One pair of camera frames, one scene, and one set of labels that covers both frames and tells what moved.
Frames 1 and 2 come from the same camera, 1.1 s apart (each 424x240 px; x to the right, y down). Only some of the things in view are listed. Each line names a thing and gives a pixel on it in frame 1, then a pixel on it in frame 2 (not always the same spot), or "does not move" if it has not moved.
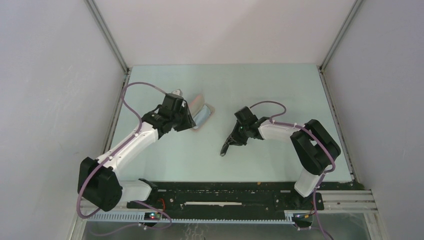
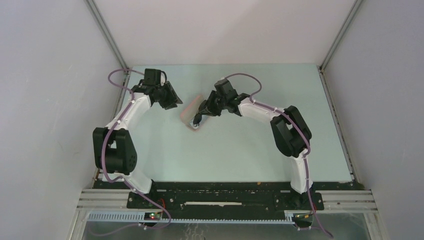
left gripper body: x=182 y=120 to x=165 y=98
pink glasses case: x=196 y=102 does not move
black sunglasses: x=231 y=140 to x=198 y=116
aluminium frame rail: x=360 y=201 does not move
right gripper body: x=239 y=132 to x=215 y=104
